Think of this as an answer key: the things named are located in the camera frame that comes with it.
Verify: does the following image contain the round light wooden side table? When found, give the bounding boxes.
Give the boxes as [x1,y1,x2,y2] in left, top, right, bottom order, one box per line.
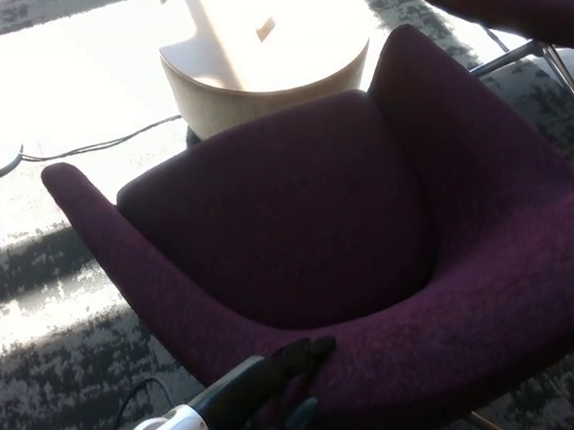
[156,0,375,141]

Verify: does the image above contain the purple fabric armchair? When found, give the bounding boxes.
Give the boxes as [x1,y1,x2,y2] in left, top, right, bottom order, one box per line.
[417,0,574,60]
[34,15,574,430]

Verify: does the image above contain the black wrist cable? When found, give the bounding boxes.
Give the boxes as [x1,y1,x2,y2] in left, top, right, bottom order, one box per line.
[116,375,177,430]

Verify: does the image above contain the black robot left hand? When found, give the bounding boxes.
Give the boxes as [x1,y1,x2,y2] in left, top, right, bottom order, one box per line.
[185,335,341,430]

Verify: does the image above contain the black floor cable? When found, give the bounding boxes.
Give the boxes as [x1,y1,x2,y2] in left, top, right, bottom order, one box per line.
[19,113,185,164]

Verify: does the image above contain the purple armchair seat cushion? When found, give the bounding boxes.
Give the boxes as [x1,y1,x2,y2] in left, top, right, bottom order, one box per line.
[111,86,443,341]

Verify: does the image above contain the brass-coloured armchair leg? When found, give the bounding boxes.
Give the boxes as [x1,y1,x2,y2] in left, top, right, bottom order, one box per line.
[465,410,507,430]

